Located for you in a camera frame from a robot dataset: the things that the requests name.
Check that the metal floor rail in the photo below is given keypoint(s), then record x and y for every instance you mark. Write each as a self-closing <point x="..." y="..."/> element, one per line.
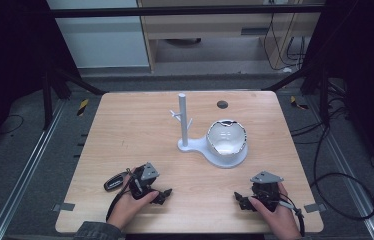
<point x="348" y="170"/>
<point x="25" y="170"/>

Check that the black horizontal bar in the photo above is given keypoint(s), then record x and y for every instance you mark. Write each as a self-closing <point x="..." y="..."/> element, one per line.
<point x="175" y="11"/>

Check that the yellow and black floor tape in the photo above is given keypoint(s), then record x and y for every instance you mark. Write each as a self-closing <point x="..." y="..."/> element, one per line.
<point x="297" y="103"/>
<point x="82" y="107"/>

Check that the white bowl with dark rim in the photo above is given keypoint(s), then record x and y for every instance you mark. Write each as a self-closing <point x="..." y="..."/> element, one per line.
<point x="225" y="140"/>

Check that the wooden shelf unit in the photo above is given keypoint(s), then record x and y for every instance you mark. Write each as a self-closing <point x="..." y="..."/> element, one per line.
<point x="215" y="26"/>

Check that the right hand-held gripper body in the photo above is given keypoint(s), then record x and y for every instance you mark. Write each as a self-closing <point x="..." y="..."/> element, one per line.
<point x="265" y="188"/>

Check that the dark curtain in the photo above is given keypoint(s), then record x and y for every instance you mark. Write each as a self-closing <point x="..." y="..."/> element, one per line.
<point x="365" y="66"/>
<point x="8" y="60"/>

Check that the grey round table grommet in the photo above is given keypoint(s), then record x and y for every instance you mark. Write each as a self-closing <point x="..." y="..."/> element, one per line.
<point x="222" y="104"/>

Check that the person's left hand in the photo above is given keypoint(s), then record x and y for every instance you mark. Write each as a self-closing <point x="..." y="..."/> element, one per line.
<point x="125" y="208"/>

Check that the black metal stand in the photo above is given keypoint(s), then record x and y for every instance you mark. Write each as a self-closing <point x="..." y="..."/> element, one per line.
<point x="47" y="100"/>
<point x="323" y="96"/>

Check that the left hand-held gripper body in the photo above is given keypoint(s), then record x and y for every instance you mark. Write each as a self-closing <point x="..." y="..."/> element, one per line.
<point x="145" y="176"/>

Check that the person's right hand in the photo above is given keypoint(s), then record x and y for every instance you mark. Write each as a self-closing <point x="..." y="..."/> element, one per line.
<point x="280" y="221"/>

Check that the grey tape strip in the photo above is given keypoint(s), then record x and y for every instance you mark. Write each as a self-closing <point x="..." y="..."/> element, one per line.
<point x="315" y="208"/>
<point x="64" y="207"/>

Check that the white cabinet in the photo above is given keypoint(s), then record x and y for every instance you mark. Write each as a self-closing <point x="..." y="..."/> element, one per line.
<point x="101" y="40"/>

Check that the white stand with pegs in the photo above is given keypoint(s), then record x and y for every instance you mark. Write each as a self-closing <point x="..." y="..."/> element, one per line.
<point x="184" y="126"/>

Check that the black car key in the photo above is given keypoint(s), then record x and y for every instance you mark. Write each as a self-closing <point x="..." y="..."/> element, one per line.
<point x="115" y="181"/>

